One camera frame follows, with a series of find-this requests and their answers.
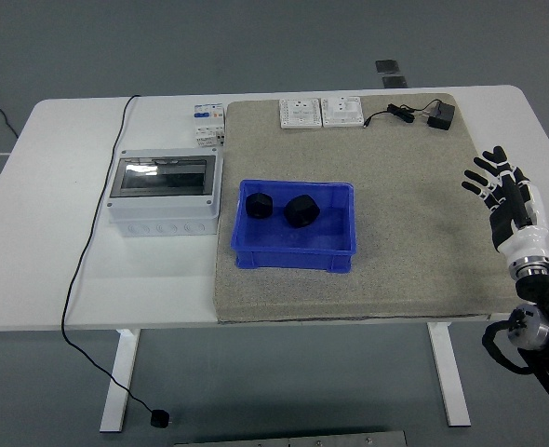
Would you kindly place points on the grey distribution box clear lid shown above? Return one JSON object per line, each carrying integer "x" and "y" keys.
{"x": 160, "y": 205}

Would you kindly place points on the black power adapter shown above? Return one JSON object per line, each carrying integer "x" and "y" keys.
{"x": 441, "y": 117}

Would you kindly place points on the large black hex nut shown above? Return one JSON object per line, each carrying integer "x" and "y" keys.
{"x": 301, "y": 211}

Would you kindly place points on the white table leg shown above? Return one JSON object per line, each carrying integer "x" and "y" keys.
{"x": 120, "y": 382}
{"x": 448, "y": 372}

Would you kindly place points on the dark floor plate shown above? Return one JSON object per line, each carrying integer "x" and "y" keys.
{"x": 394, "y": 82}
{"x": 387, "y": 66}

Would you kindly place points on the white switch panel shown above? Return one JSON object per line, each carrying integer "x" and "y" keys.
{"x": 342, "y": 112}

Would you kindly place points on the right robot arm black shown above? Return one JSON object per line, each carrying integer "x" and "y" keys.
{"x": 544, "y": 298}

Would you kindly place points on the white circuit breaker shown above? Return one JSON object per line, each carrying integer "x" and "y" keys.
{"x": 208, "y": 125}

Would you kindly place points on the grey-brown mat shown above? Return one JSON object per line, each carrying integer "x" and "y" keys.
{"x": 302, "y": 153}

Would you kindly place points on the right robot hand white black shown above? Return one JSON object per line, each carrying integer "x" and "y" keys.
{"x": 521, "y": 237}

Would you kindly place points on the blue plastic box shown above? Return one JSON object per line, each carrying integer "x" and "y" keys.
{"x": 302, "y": 239}

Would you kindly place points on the small black hex nut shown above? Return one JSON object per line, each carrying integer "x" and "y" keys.
{"x": 259, "y": 205}

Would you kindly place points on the white socket panel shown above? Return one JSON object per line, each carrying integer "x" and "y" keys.
{"x": 300, "y": 113}

